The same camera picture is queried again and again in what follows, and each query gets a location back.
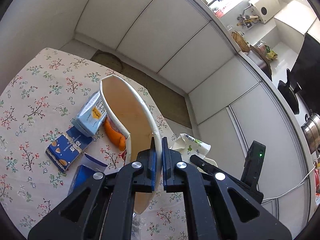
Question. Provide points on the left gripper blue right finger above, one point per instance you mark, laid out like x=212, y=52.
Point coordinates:
x=217, y=209

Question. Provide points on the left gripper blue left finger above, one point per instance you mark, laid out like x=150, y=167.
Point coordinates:
x=102, y=206

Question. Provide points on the white paper cup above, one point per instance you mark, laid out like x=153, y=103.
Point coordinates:
x=188, y=145

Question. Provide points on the dark blue toothpaste box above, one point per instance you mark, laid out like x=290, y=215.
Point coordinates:
x=88, y=166

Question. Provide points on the blue brown milk carton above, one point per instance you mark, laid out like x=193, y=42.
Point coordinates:
x=91, y=115

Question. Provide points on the white lower kitchen cabinets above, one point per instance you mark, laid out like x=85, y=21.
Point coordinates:
x=233, y=102

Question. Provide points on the blue cookie box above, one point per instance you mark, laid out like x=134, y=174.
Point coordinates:
x=67, y=147

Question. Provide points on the green floor mat left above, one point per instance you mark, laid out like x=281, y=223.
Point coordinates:
x=171, y=104

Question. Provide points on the black frying pan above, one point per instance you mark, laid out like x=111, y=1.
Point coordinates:
x=288, y=93

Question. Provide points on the stainless steel stockpot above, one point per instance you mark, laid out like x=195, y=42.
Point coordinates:
x=311, y=130

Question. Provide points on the steel tray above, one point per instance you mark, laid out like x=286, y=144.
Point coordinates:
x=260, y=60

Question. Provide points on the floral tablecloth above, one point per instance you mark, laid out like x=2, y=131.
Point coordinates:
x=37, y=106

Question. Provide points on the woven basket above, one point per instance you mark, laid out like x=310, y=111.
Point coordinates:
x=241, y=42

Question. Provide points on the green yellow snack bags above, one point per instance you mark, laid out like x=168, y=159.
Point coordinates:
x=266, y=51

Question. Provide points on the black range hood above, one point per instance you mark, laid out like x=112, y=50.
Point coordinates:
x=306, y=72

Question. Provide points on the round woven mat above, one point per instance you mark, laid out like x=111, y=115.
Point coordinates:
x=108, y=60

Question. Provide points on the hanging utensils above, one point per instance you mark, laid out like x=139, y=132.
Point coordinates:
x=247, y=21

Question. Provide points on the white gas water heater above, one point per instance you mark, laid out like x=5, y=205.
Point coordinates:
x=265, y=9

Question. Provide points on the white upper cabinet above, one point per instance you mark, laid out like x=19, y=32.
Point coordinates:
x=297, y=15

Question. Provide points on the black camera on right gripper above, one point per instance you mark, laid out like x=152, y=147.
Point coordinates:
x=253, y=164

